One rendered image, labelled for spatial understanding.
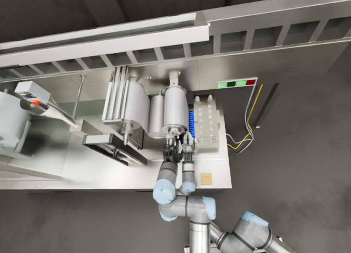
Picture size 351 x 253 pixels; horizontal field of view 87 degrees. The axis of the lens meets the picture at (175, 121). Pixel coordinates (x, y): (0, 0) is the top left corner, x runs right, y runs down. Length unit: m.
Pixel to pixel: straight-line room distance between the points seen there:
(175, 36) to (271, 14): 0.62
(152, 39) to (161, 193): 0.48
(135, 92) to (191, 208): 0.68
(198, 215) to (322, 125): 2.20
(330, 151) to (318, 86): 0.84
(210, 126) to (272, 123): 1.35
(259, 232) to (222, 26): 0.96
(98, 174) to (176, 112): 0.83
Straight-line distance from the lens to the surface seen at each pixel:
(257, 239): 1.09
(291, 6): 1.01
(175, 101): 1.08
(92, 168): 1.61
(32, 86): 0.97
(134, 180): 1.43
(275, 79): 1.34
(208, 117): 1.32
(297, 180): 2.41
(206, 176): 1.31
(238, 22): 0.96
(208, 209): 0.74
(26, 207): 3.21
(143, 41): 0.44
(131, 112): 1.02
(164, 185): 0.67
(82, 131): 1.45
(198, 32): 0.43
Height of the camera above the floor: 2.22
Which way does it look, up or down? 63 degrees down
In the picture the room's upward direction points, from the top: 23 degrees counter-clockwise
